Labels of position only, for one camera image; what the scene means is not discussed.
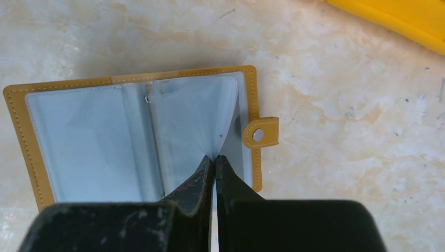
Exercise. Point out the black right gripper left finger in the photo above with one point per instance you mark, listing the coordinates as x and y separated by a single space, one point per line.
181 221

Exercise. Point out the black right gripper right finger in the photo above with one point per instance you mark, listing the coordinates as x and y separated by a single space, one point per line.
249 222

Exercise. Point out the tan leather card holder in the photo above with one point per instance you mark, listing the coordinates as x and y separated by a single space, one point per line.
260 132

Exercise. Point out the orange three-compartment bin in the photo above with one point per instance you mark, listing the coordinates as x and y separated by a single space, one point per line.
420 21

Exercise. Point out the grey card in holder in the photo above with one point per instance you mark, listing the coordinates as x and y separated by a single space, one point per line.
139 141

